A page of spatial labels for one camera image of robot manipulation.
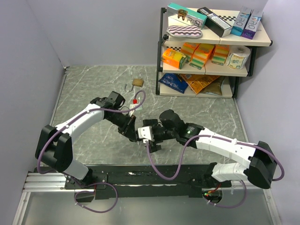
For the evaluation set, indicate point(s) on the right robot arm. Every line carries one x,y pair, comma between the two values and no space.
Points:
253,162

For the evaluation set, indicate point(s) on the aluminium rail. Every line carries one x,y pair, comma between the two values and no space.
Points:
50,182

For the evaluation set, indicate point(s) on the purple toothpaste box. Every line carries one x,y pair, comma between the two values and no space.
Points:
252,24

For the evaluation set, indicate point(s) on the teal toothpaste box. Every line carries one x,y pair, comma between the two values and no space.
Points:
186,15

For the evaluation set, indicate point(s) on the toilet paper roll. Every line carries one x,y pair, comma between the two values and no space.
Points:
237,57

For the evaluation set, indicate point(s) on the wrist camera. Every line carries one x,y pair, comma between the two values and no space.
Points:
134,106
145,134

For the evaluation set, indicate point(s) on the pink striped sleep mask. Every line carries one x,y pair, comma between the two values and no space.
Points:
184,31

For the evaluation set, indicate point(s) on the orange carton box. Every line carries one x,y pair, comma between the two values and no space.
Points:
174,58

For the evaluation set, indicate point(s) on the blue toothpaste box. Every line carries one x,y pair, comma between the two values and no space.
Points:
241,21

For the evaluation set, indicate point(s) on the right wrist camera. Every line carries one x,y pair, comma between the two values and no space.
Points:
145,134

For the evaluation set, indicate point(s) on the middle sponge pack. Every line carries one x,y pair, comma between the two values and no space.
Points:
201,55

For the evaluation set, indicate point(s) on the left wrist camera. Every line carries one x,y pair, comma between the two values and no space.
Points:
134,106

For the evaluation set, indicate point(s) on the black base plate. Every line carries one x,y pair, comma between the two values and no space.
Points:
109,181

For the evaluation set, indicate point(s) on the orange snack bag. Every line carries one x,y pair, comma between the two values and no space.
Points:
198,82

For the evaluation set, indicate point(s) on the left sponge pack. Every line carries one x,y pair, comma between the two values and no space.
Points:
188,49

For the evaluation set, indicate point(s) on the black and white box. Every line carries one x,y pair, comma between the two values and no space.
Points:
216,24

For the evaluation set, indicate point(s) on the blue snack bag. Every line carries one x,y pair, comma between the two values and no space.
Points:
173,81

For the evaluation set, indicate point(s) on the brown snack bag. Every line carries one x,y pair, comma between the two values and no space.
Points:
215,88

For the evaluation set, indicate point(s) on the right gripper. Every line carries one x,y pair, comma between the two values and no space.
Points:
153,146

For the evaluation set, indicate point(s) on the right sponge pack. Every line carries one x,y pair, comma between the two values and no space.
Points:
220,54

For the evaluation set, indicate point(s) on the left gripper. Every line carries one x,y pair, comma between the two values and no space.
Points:
128,129

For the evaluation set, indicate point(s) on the sponge pack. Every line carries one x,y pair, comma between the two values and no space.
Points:
188,49
220,54
201,55

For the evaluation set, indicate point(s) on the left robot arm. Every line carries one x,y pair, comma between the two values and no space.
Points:
55,145

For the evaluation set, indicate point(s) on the brass padlock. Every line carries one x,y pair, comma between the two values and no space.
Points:
137,82

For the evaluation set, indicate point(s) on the black and beige shelf rack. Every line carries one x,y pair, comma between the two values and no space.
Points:
230,88

